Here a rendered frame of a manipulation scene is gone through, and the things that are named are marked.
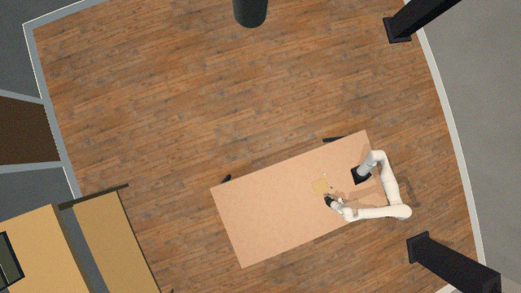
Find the tan square mat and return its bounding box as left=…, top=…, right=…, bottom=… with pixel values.
left=312, top=178, right=329, bottom=197

